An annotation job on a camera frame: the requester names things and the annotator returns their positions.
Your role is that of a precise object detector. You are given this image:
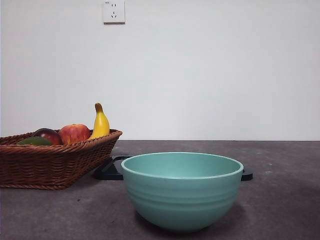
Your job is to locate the teal ribbed bowl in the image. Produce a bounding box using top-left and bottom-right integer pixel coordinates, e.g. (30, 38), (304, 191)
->
(120, 151), (245, 234)

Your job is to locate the green avocado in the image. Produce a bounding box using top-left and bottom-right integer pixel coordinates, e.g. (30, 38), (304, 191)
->
(16, 136), (54, 146)

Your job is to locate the yellow banana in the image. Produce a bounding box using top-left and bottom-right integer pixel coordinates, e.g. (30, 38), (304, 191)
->
(88, 102), (111, 140)

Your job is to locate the black rectangular tray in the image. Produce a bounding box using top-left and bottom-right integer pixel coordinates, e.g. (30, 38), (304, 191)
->
(94, 155), (254, 181)

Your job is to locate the red apple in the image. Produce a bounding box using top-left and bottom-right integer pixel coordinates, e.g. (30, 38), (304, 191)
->
(58, 123), (91, 145)

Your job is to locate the dark red plum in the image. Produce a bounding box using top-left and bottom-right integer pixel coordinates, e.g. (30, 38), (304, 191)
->
(31, 127), (63, 146)

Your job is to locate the brown wicker basket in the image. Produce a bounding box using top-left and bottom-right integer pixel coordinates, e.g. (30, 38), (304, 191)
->
(0, 128), (123, 190)

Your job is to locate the white wall socket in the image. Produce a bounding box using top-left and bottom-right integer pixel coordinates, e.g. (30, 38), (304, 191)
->
(103, 0), (126, 25)

